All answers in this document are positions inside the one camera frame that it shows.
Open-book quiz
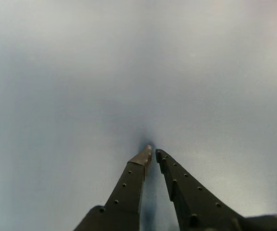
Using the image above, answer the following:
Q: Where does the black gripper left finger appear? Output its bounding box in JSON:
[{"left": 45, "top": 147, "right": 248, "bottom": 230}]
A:
[{"left": 73, "top": 145, "right": 153, "bottom": 231}]

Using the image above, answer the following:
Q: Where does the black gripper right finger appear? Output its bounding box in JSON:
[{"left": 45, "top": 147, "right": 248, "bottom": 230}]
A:
[{"left": 155, "top": 149, "right": 245, "bottom": 231}]

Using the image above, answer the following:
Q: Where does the dark grey-blue table mat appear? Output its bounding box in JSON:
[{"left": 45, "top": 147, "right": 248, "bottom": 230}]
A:
[{"left": 0, "top": 0, "right": 277, "bottom": 231}]

